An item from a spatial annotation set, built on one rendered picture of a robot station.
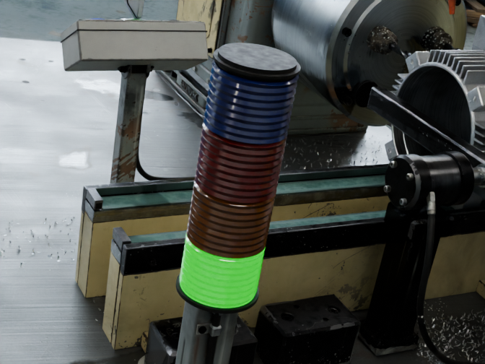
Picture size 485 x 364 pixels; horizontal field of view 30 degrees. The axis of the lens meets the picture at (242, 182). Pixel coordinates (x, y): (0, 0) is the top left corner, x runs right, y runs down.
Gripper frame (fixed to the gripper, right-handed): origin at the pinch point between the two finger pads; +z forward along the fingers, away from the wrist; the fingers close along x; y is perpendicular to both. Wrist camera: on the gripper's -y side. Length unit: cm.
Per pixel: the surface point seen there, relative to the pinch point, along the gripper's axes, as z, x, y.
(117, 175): 20.6, 7.3, -1.3
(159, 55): 6.8, -3.6, 1.7
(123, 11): -88, 356, 137
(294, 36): 1.5, 8.7, 29.2
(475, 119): 18.7, -25.1, 31.9
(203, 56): 6.9, -3.6, 7.7
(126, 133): 15.4, 3.9, -0.7
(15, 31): -70, 326, 69
